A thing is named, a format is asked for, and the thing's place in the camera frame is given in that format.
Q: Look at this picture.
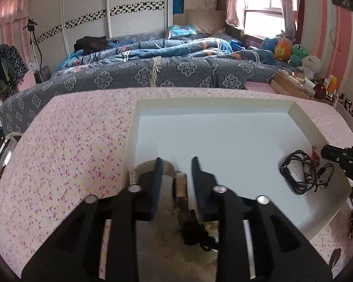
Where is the green plush toy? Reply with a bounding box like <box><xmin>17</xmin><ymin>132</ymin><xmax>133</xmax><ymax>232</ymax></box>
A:
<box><xmin>291</xmin><ymin>44</ymin><xmax>310</xmax><ymax>67</ymax></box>

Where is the orange plush toy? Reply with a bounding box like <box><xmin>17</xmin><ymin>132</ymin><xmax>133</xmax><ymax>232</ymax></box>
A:
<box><xmin>273</xmin><ymin>39</ymin><xmax>292</xmax><ymax>61</ymax></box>

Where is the black clothing pile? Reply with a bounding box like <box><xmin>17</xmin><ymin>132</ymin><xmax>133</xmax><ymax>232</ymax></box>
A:
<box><xmin>73</xmin><ymin>36</ymin><xmax>110</xmax><ymax>55</ymax></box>

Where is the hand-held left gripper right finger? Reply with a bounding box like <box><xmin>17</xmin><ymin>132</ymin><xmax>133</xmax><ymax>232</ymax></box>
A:
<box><xmin>191</xmin><ymin>157</ymin><xmax>333</xmax><ymax>282</ymax></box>

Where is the beige large cushion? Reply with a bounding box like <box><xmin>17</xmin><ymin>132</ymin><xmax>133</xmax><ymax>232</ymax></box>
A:
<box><xmin>185</xmin><ymin>8</ymin><xmax>226</xmax><ymax>35</ymax></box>

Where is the short pink curtain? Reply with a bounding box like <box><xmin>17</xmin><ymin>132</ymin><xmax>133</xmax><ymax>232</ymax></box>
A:
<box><xmin>0</xmin><ymin>0</ymin><xmax>30</xmax><ymax>34</ymax></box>

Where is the clothes rack with garments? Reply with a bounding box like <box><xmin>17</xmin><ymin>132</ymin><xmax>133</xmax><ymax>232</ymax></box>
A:
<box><xmin>0</xmin><ymin>43</ymin><xmax>29</xmax><ymax>102</ymax></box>

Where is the grey patterned bedcover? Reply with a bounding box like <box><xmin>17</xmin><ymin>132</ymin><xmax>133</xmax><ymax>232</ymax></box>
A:
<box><xmin>0</xmin><ymin>55</ymin><xmax>283</xmax><ymax>134</ymax></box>

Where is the garment steamer stand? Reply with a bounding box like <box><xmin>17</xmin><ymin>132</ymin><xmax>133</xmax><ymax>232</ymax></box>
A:
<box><xmin>22</xmin><ymin>19</ymin><xmax>51</xmax><ymax>84</ymax></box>

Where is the white sliding door wardrobe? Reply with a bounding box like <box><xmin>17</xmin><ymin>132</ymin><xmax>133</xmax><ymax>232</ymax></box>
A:
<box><xmin>29</xmin><ymin>0</ymin><xmax>174</xmax><ymax>74</ymax></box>

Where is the white cosmetics organiser box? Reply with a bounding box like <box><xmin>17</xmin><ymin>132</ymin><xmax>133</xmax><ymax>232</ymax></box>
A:
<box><xmin>335</xmin><ymin>93</ymin><xmax>353</xmax><ymax>137</ymax></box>

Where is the pink window curtain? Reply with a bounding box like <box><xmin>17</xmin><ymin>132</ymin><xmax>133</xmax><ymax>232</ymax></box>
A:
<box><xmin>225</xmin><ymin>0</ymin><xmax>248</xmax><ymax>30</ymax></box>
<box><xmin>277</xmin><ymin>0</ymin><xmax>305</xmax><ymax>39</ymax></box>

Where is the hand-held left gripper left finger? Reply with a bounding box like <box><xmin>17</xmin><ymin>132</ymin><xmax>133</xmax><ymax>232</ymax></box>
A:
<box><xmin>20</xmin><ymin>157</ymin><xmax>163</xmax><ymax>282</ymax></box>

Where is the white rectangular tray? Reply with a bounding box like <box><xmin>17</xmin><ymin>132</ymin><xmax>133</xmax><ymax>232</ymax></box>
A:
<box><xmin>124</xmin><ymin>98</ymin><xmax>352</xmax><ymax>241</ymax></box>

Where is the black cord bracelets bundle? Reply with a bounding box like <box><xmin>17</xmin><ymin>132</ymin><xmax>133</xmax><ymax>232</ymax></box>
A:
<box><xmin>279</xmin><ymin>146</ymin><xmax>335</xmax><ymax>196</ymax></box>

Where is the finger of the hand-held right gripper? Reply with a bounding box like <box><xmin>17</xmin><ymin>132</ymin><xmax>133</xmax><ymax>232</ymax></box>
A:
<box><xmin>321</xmin><ymin>145</ymin><xmax>353</xmax><ymax>165</ymax></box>

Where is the orange bottle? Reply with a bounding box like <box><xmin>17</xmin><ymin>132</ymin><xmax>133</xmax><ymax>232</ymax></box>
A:
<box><xmin>326</xmin><ymin>76</ymin><xmax>338</xmax><ymax>94</ymax></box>

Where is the pink floral tablecloth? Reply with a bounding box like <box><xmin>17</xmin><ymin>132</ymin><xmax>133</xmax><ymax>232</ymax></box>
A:
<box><xmin>0</xmin><ymin>87</ymin><xmax>353</xmax><ymax>282</ymax></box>

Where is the cardboard box with jars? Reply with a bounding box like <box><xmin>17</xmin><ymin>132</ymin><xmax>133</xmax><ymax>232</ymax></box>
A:
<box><xmin>270</xmin><ymin>69</ymin><xmax>317</xmax><ymax>99</ymax></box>

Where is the blue plush toy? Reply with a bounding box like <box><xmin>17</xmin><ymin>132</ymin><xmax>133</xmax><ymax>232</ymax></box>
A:
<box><xmin>260</xmin><ymin>36</ymin><xmax>279</xmax><ymax>51</ymax></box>

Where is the white plush toy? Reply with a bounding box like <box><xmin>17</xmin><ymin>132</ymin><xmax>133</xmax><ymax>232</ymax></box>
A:
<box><xmin>301</xmin><ymin>55</ymin><xmax>322</xmax><ymax>74</ymax></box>

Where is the blue patterned quilt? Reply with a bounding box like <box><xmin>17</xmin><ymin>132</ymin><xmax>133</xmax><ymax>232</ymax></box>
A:
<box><xmin>55</xmin><ymin>25</ymin><xmax>278</xmax><ymax>72</ymax></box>

